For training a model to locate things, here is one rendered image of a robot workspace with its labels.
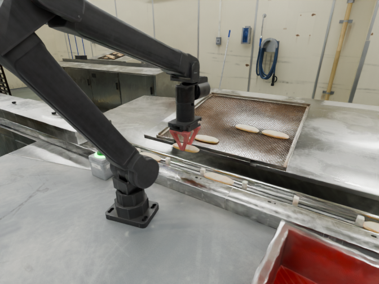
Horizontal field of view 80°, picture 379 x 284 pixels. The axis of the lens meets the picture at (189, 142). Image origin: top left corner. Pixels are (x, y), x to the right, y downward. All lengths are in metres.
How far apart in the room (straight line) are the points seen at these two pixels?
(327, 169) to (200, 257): 0.46
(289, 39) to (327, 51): 0.60
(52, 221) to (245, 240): 0.49
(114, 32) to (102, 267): 0.46
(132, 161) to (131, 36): 0.26
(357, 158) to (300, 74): 3.51
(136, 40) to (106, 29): 0.07
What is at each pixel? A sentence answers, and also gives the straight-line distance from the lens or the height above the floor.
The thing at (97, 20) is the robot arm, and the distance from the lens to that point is 0.47.
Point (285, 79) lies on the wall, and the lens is 4.36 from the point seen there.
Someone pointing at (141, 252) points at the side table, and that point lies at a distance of 0.57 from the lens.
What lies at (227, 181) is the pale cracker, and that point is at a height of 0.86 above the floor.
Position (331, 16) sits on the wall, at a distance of 4.28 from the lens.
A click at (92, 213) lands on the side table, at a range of 0.70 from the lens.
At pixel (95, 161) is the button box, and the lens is 0.81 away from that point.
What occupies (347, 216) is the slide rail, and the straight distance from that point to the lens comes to 0.71.
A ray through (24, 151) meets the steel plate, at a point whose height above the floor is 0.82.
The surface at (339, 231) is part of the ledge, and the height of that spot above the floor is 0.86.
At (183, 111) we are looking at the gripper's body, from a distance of 0.67.
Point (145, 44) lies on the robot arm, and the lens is 0.53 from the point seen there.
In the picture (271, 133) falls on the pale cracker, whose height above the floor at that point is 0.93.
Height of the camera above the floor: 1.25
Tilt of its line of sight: 24 degrees down
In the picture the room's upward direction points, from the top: straight up
